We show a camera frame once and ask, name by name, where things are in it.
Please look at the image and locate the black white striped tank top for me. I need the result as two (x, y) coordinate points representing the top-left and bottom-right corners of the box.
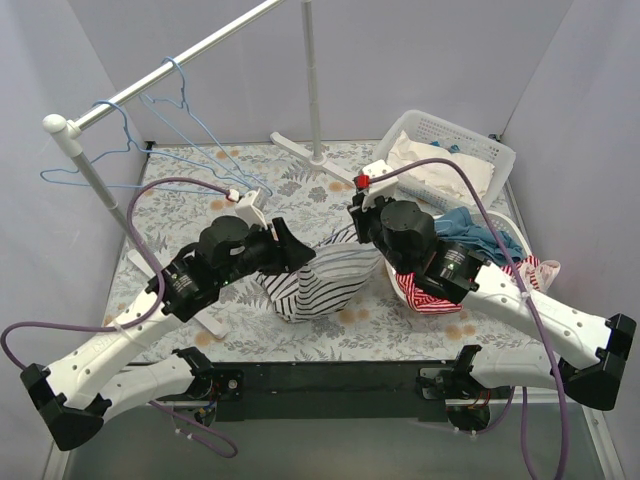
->
(257, 244), (382, 323)

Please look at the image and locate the blue wire hanger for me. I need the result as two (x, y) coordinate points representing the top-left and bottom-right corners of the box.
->
(314, 226), (377, 264)
(39, 99), (251, 194)
(138, 57), (275, 199)

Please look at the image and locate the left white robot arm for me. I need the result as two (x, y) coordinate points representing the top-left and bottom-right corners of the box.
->
(20, 216), (316, 451)

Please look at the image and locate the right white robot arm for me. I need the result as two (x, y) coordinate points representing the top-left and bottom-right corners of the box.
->
(348, 192), (636, 411)

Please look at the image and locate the teal blue garment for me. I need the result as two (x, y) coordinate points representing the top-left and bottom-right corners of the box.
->
(435, 207), (526, 267)

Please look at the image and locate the white cloth in basket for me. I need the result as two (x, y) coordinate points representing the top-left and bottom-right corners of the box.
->
(386, 131), (495, 205)

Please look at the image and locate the red white striped garment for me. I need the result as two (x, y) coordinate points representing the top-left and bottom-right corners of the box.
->
(395, 256), (529, 315)

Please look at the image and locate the white rectangular mesh basket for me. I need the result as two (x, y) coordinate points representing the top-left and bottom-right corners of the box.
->
(372, 110), (516, 211)

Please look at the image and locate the floral table mat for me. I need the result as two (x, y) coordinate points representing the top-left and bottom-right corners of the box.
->
(103, 142), (539, 363)

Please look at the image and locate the white oval laundry basket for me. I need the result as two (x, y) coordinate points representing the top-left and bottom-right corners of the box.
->
(385, 210), (532, 305)

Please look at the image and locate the pink white lace garment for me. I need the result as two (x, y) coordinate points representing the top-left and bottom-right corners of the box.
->
(518, 255), (561, 293)

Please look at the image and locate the white clothes rack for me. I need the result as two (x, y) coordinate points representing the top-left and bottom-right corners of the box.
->
(41, 0), (371, 341)

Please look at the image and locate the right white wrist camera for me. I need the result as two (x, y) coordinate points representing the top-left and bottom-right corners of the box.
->
(354, 160), (398, 211)

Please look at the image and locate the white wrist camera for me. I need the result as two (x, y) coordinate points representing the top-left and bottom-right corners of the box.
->
(354, 160), (398, 211)
(226, 188), (268, 228)

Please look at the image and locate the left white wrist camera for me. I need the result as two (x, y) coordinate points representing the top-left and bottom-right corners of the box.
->
(226, 188), (268, 228)

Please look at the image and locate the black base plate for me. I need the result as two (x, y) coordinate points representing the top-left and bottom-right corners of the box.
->
(172, 361), (510, 430)

